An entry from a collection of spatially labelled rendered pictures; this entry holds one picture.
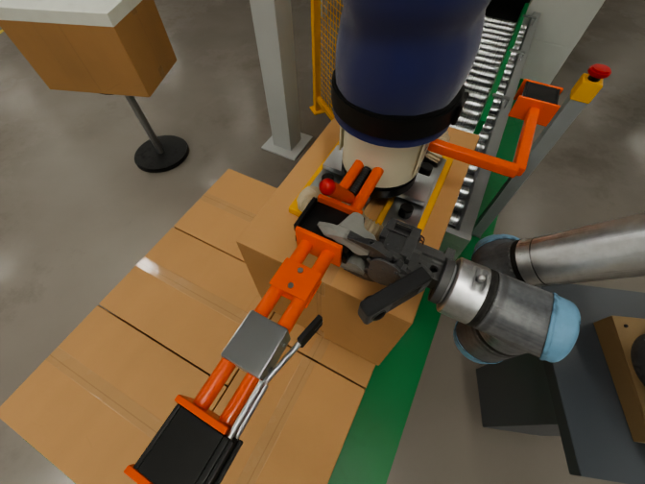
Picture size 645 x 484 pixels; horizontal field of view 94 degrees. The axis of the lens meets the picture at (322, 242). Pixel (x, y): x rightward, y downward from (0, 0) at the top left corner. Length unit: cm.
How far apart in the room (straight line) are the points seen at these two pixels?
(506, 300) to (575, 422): 63
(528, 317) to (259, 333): 35
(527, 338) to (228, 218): 118
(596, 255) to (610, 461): 63
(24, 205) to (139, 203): 78
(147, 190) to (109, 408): 160
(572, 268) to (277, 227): 53
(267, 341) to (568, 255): 46
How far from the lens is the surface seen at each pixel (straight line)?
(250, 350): 43
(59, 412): 135
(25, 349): 226
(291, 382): 109
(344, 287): 60
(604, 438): 110
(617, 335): 114
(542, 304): 49
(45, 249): 256
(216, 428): 41
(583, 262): 59
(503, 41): 290
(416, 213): 70
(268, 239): 67
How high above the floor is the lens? 162
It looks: 58 degrees down
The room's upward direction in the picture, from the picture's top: straight up
